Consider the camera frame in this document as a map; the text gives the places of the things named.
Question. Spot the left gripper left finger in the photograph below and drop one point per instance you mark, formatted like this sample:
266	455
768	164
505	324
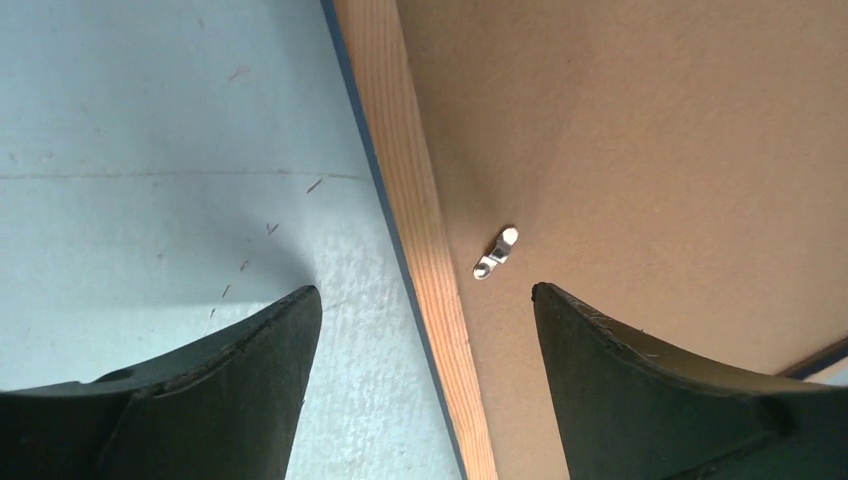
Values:
225	406

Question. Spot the brown backing board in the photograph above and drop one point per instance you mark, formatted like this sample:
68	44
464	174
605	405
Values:
679	165

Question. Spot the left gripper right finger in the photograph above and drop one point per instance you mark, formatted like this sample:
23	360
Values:
629	405

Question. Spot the wooden picture frame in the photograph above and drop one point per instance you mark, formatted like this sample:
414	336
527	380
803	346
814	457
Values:
374	54

